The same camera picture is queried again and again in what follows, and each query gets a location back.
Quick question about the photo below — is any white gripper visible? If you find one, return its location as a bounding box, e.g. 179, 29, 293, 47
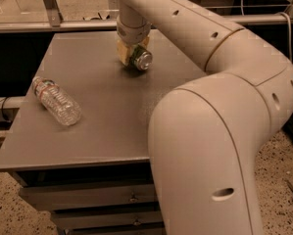
117, 17, 151, 66

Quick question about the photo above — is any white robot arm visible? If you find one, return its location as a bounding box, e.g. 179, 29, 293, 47
117, 0, 293, 235

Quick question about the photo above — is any top drawer with knob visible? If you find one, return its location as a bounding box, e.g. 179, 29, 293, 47
19, 181, 157, 211

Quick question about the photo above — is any green soda can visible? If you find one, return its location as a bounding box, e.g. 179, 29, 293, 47
129, 45, 153, 71

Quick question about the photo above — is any clear plastic water bottle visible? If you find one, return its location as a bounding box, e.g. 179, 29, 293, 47
31, 76, 81, 126

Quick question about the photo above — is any drawer with knob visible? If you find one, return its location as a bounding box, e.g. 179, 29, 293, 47
19, 181, 157, 211
51, 211, 163, 229

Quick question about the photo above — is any metal railing frame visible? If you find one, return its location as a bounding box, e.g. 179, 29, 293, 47
0, 0, 293, 33

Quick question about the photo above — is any grey drawer cabinet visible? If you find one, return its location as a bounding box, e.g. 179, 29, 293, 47
0, 30, 203, 235

